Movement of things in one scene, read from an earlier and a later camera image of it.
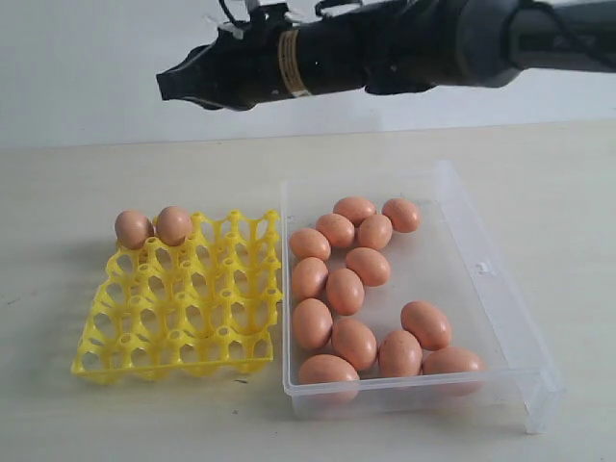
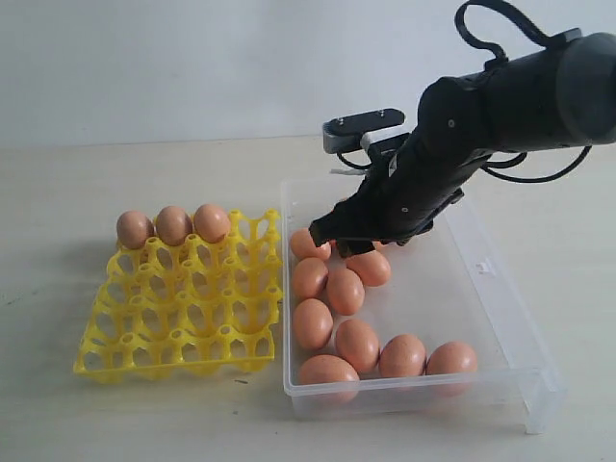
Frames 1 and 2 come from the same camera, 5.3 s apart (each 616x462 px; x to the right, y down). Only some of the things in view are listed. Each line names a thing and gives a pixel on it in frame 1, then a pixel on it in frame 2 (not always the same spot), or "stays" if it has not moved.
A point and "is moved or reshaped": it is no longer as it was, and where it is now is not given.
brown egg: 345,291 stays
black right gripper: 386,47 → 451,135
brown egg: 427,324 → 211,223
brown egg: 173,225 stays
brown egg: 372,267 stays
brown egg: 133,229 stays
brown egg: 353,341 stays
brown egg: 312,323 stays
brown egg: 338,229 is moved or reshaped
